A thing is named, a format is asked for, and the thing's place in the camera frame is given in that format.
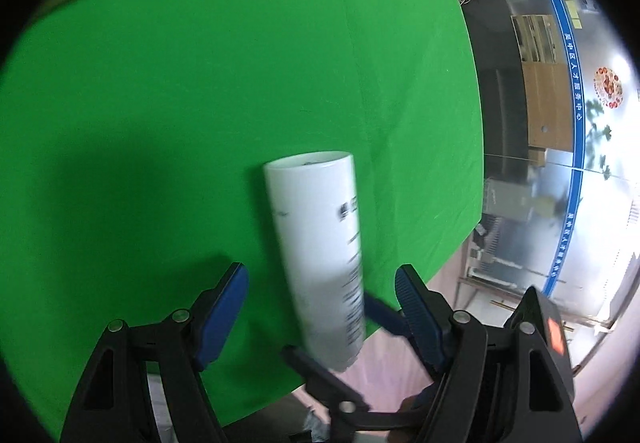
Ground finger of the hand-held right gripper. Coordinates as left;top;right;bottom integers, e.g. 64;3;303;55
281;345;371;416
362;292;416;339

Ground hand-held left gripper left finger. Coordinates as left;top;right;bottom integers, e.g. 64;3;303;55
60;262;251;443

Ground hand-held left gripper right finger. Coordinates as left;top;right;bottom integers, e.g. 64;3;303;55
394;264;583;443

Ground white printed bottle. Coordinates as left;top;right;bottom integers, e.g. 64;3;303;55
263;151;366;372

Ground glass partition with blue stripe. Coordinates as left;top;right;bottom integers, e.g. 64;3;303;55
457;0;640;374

